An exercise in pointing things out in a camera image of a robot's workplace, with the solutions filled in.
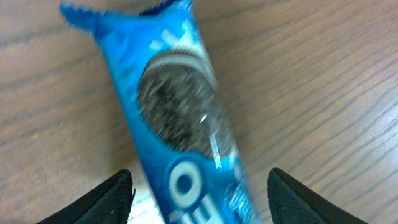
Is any blue Oreo cookie pack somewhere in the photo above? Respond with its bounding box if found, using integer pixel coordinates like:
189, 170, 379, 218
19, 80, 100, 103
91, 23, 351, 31
60, 1, 260, 224

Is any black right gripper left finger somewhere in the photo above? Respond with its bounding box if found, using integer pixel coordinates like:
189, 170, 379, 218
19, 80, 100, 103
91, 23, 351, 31
39, 169, 136, 224

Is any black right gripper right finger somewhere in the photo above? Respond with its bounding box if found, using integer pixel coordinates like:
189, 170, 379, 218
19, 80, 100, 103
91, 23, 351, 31
267, 168, 366, 224

